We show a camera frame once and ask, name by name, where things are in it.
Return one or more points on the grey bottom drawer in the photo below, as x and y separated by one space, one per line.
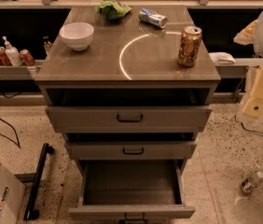
135 190

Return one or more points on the grey drawer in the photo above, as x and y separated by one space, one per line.
130 146
135 190
129 119

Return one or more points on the grey drawer cabinet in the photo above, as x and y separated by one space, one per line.
129 63

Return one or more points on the grey middle drawer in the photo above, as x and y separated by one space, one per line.
130 146

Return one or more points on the grey top drawer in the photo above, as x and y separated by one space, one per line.
129 119

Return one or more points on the white folded cloth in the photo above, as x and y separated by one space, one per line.
222 58

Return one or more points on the gold soda can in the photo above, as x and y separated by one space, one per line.
189 45

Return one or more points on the plastic bottle on floor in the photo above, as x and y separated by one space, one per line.
251 182

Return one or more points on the silver blue soda can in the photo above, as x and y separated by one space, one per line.
152 17

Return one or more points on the green chip bag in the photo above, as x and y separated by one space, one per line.
113 10

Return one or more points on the white bowl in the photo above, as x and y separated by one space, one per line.
77 35

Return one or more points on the small dark bottle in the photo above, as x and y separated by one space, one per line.
46 44

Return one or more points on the red soda can right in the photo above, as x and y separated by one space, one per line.
27 57

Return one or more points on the black metal bar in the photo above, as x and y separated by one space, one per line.
30 212

